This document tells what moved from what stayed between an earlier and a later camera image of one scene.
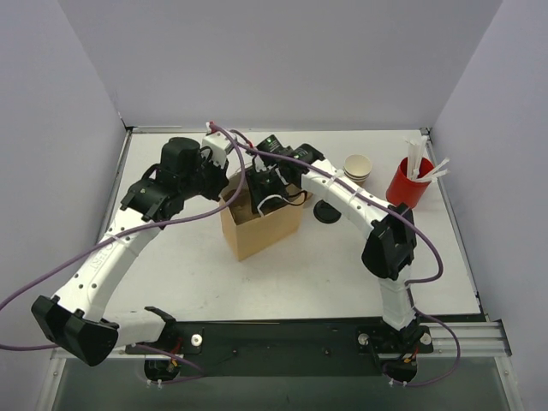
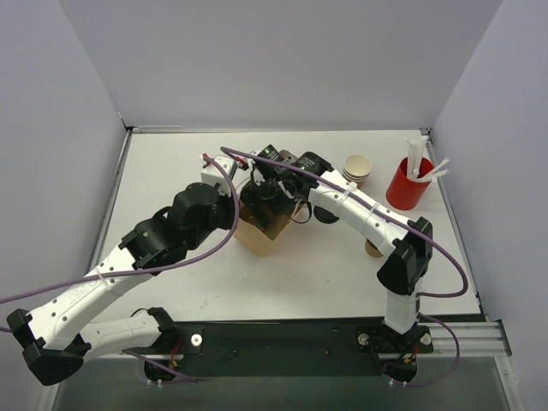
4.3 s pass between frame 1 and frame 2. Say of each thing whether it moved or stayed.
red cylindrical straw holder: stayed
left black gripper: moved
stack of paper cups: stayed
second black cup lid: stayed
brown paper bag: moved
